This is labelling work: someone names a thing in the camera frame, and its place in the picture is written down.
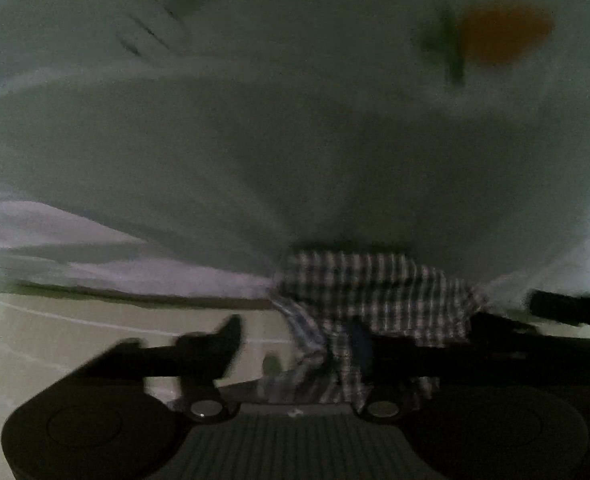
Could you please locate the plaid shirt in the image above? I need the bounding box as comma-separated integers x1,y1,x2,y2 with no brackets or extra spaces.
167,245,488,411

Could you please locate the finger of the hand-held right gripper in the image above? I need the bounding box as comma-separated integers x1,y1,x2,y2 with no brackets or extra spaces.
526,288,590,336

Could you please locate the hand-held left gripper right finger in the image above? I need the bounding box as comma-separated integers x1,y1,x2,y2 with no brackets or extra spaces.
349,319,552,422

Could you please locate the carrot print quilt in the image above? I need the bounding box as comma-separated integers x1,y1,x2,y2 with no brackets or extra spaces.
0,0,590,311

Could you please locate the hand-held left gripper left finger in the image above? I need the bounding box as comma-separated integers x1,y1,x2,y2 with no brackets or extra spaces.
81,313,244,422

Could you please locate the green grid bed sheet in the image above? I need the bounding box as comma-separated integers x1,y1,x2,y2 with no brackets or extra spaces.
0,280,296,441

